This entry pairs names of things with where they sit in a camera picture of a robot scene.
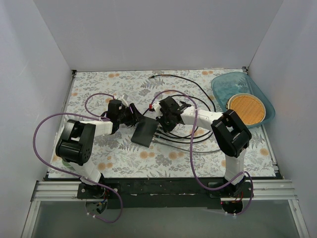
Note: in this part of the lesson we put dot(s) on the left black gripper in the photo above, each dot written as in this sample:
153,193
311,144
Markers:
133,116

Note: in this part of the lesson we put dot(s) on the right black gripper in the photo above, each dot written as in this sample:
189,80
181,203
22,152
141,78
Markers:
167,120

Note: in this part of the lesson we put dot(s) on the black network switch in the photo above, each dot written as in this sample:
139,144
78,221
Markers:
144,132

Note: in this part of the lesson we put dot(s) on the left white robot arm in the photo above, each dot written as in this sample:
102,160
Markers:
76,141

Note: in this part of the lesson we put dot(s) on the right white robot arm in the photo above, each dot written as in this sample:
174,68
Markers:
231,134

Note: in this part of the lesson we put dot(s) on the floral table mat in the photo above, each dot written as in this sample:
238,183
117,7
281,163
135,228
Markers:
116,156

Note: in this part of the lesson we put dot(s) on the teal plastic tray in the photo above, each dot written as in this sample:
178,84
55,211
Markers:
227,85

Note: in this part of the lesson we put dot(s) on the green plastic cup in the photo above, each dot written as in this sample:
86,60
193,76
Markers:
67,165

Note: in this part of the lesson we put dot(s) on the round woven bamboo basket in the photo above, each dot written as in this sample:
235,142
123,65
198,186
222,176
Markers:
248,107

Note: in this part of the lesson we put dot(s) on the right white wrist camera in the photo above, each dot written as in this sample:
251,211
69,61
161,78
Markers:
156,107

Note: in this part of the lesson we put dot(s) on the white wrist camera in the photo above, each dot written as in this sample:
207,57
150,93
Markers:
156,107
123,99

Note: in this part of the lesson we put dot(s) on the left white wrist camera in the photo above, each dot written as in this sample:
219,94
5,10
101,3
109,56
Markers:
123,99

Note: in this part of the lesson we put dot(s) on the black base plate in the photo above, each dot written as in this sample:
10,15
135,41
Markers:
161,193

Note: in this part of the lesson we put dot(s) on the aluminium frame rail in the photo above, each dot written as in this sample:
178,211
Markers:
261,189

